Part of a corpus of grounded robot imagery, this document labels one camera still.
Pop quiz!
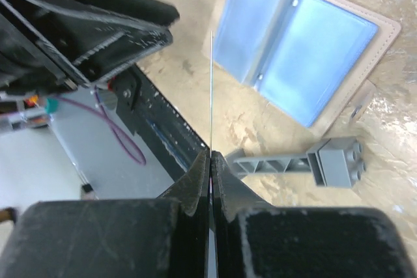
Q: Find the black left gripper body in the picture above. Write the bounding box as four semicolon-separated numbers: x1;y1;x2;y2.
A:
1;0;78;96

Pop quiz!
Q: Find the beige card holder wallet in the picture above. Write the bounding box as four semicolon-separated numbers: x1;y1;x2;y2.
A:
203;0;401;137

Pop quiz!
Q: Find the grey truss piece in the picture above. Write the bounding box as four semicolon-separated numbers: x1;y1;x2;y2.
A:
226;137;366;188

